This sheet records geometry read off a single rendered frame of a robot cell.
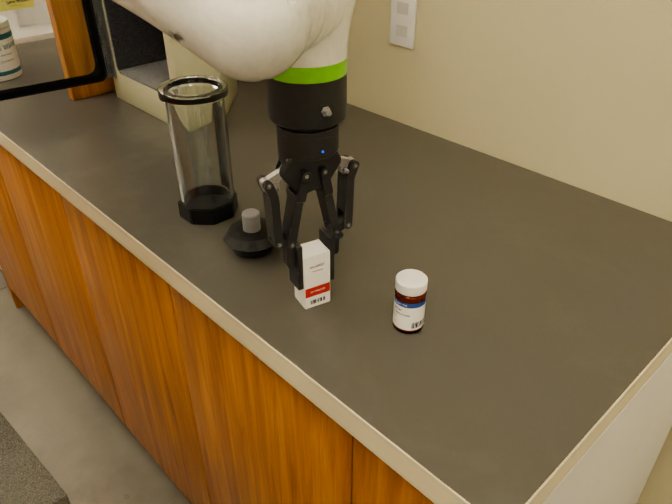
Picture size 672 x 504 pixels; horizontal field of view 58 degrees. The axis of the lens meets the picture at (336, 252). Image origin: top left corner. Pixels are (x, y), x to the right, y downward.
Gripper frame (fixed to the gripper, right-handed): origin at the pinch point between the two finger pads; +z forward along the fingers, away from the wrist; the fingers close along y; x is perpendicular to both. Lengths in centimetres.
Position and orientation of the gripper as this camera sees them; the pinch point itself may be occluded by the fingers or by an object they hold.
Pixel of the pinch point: (311, 260)
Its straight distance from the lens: 84.0
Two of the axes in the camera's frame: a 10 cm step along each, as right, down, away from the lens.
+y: -8.8, 2.7, -4.0
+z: 0.0, 8.3, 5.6
